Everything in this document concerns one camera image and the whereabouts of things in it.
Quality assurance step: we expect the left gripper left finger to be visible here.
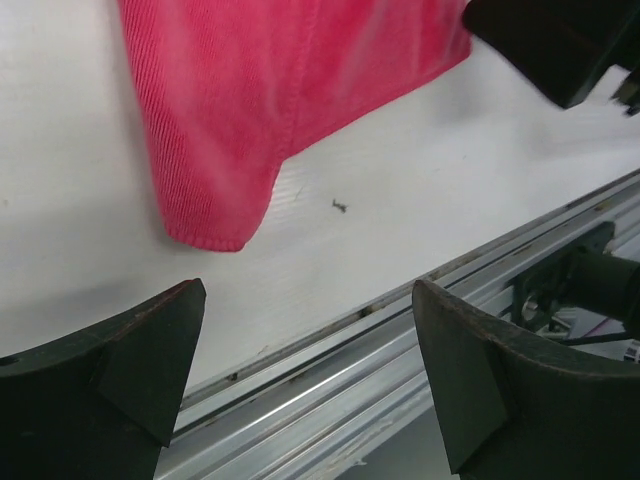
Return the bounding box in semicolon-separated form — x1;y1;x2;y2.
1;279;206;479

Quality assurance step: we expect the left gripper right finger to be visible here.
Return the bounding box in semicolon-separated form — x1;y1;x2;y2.
412;281;639;479

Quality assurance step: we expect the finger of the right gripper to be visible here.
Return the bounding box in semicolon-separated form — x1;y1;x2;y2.
462;0;639;109

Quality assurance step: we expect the pink towel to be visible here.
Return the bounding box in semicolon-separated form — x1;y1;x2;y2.
119;1;471;252

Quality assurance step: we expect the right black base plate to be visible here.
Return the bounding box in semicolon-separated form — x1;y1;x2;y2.
511;221;615;333

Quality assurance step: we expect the aluminium mounting rail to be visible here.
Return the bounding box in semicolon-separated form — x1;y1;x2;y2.
156;173;639;479

